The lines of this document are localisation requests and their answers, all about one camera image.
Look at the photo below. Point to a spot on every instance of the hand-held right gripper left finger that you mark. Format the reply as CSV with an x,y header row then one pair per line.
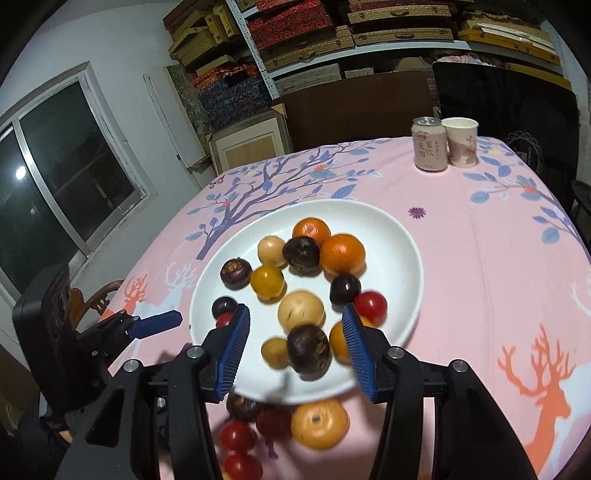
x,y
233,355

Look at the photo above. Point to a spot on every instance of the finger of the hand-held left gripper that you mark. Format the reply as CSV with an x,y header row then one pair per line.
x,y
157,323

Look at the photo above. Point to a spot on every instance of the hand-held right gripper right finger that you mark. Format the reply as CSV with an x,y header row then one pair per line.
x,y
358,355

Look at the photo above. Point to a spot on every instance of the pale yellow round fruit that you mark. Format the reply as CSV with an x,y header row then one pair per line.
x,y
301,310
270,250

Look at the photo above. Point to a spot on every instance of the white plate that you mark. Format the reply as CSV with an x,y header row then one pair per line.
x,y
388,258

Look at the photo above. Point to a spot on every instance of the person's left forearm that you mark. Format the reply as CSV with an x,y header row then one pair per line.
x,y
27,452

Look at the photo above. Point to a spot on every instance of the wooden chair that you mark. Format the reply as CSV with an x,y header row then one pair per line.
x,y
99,295

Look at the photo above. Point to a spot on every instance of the large yellow-orange round fruit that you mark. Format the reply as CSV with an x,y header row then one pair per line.
x,y
320,424

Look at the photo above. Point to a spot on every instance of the orange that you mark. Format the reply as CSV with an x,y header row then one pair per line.
x,y
342,254
311,230

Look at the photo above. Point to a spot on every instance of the pink printed tablecloth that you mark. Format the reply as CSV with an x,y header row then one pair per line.
x,y
461,286

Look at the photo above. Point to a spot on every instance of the window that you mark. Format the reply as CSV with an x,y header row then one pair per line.
x,y
60,184

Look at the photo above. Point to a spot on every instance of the cardboard box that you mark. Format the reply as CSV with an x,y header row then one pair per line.
x,y
249,147

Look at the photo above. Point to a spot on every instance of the white board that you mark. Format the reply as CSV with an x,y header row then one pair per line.
x,y
161,115

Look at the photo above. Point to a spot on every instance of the pink beverage can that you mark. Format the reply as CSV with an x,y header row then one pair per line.
x,y
429,145

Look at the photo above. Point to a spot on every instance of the grey stone slab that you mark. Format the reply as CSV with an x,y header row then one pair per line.
x,y
184,101

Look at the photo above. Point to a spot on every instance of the paper cup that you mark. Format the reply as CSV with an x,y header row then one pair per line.
x,y
461,147

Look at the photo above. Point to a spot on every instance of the stack of blue patterned boxes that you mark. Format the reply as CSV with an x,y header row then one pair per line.
x,y
231,99

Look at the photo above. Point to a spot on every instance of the brown board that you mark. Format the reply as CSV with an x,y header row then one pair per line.
x,y
355,110

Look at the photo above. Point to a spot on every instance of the stack of tan woven boxes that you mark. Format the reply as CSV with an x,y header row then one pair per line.
x,y
194,41

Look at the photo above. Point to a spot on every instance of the white metal shelf rack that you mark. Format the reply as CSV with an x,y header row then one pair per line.
x,y
397,48

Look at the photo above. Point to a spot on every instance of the stack of red patterned boxes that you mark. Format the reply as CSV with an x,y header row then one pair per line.
x,y
286,27

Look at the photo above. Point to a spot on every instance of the stack of flat woven cases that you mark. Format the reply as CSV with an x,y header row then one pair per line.
x,y
397,32

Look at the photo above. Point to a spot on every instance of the stack of yellow flat boxes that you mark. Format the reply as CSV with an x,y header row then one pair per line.
x,y
503,37

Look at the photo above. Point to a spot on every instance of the black chair frame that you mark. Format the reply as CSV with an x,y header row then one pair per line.
x,y
581,198

